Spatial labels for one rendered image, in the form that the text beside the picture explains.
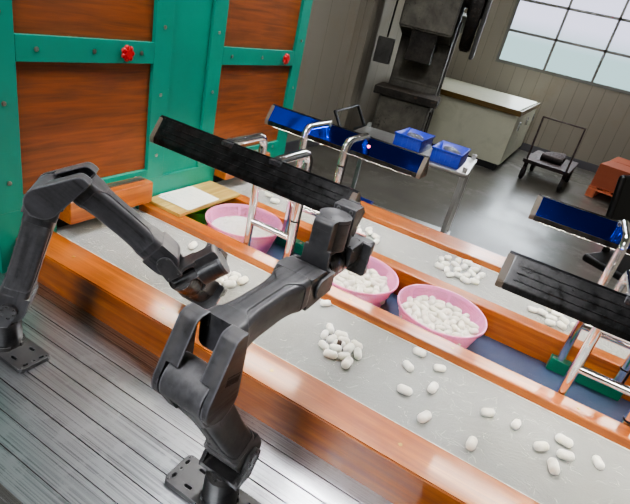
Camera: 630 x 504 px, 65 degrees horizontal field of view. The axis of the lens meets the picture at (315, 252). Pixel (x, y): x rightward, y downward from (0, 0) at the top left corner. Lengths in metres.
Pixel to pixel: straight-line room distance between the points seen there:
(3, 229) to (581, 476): 1.46
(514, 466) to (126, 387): 0.82
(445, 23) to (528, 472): 5.01
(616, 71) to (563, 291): 8.17
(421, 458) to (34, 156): 1.17
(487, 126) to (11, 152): 6.20
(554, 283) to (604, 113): 8.18
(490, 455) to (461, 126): 6.18
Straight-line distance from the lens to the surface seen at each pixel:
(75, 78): 1.50
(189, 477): 1.00
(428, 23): 5.74
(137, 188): 1.64
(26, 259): 1.13
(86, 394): 1.15
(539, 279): 1.08
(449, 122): 7.12
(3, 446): 1.09
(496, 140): 7.01
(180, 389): 0.64
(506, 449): 1.18
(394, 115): 5.78
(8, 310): 1.19
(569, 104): 9.21
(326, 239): 0.79
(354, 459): 1.04
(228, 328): 0.61
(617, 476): 1.30
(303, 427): 1.05
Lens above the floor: 1.47
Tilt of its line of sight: 26 degrees down
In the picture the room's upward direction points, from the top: 14 degrees clockwise
